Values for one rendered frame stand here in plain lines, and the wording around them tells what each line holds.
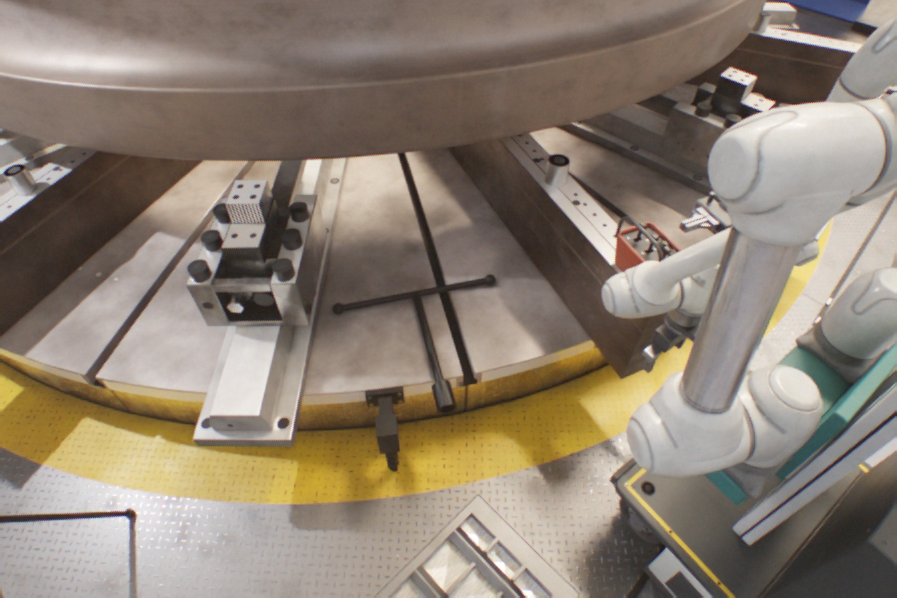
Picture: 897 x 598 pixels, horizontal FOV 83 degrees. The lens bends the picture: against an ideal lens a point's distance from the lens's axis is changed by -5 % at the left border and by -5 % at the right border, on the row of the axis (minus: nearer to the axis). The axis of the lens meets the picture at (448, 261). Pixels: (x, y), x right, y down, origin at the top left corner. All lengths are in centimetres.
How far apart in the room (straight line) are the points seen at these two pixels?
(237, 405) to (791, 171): 153
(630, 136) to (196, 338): 223
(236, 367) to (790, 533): 173
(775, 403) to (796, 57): 279
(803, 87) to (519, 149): 212
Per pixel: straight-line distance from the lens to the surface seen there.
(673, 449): 113
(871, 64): 157
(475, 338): 197
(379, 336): 199
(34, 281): 259
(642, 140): 292
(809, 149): 79
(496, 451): 210
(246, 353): 187
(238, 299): 186
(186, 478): 226
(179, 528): 219
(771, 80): 380
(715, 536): 181
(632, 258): 166
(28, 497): 252
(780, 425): 123
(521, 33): 190
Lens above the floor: 191
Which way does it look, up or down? 46 degrees down
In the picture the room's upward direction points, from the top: straight up
